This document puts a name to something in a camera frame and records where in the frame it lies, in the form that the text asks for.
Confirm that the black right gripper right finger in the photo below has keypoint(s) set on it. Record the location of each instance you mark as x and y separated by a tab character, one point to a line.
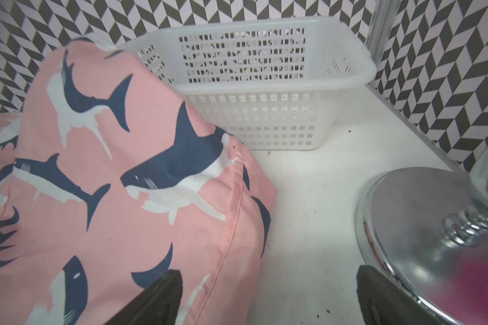
382	302

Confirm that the pink shark print shorts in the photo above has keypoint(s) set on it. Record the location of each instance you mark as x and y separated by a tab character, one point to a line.
111	182

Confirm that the chrome glass holder stand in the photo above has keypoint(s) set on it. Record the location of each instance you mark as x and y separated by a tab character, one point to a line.
426	230

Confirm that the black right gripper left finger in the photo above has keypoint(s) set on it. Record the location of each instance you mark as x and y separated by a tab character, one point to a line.
154	300

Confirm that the white plastic perforated basket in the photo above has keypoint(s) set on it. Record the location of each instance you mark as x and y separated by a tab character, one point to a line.
274	84

